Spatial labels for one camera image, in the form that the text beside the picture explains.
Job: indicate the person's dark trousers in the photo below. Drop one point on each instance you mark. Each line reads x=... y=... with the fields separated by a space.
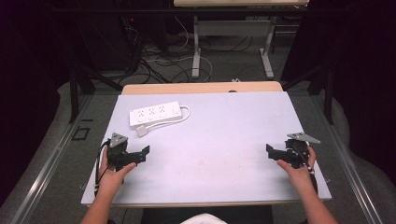
x=249 y=215

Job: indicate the white power strip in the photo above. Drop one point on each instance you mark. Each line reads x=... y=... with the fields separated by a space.
x=155 y=113

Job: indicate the aluminium floor rail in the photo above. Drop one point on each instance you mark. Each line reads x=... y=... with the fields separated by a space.
x=46 y=174
x=351 y=177

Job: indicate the person's right hand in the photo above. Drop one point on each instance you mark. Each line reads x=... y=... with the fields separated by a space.
x=300 y=177

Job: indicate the black metal stand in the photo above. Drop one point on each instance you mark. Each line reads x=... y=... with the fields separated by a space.
x=327 y=90
x=76 y=90

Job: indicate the dark computer tower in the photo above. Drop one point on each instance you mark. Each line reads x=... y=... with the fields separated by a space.
x=106 y=43

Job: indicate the wooden table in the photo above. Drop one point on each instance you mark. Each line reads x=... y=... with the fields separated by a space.
x=199 y=87

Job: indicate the white desk with metal legs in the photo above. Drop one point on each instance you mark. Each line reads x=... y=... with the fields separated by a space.
x=233 y=28

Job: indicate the white table mat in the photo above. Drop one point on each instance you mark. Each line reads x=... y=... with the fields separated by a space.
x=218 y=149

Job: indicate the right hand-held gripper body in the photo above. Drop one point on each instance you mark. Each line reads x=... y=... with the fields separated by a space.
x=295 y=152

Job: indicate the white power plug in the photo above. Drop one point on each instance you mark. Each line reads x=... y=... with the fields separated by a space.
x=141 y=130

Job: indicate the person's left hand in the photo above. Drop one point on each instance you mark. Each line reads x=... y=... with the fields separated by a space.
x=110 y=182

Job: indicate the person's white shirt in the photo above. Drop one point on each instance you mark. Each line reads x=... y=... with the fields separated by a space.
x=204 y=219

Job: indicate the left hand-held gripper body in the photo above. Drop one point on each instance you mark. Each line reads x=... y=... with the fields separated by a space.
x=118 y=154

